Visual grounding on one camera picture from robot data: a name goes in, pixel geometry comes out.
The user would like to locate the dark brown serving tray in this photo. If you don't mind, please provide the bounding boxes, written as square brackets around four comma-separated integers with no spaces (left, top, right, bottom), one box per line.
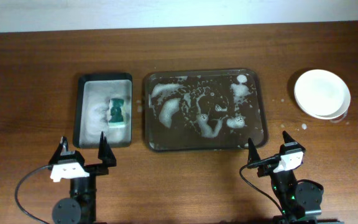
[144,68,269,152]

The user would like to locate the green yellow sponge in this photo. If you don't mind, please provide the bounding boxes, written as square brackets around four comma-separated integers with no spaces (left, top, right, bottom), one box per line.
[107,98,126,128]

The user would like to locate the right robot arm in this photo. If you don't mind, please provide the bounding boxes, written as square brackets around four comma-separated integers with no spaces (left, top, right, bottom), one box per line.
[239,131,340,224]

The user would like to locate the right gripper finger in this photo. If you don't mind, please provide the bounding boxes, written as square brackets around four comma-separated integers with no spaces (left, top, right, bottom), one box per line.
[247,138,260,165]
[282,131,297,145]

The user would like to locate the black soapy water tray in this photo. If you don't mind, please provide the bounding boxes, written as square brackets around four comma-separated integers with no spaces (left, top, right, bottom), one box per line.
[73,72,133,149]

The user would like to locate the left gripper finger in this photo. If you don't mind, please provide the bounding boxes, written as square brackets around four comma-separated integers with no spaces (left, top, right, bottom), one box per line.
[48,136,68,164]
[98,131,116,167]

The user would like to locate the white plate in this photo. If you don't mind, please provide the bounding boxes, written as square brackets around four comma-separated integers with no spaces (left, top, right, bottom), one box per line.
[294,87,351,119]
[293,69,347,116]

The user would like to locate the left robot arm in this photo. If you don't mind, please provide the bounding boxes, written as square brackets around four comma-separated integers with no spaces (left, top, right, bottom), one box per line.
[48,132,117,224]

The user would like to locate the pale green plate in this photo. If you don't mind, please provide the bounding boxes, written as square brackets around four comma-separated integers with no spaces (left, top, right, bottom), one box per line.
[329,110,348,123]

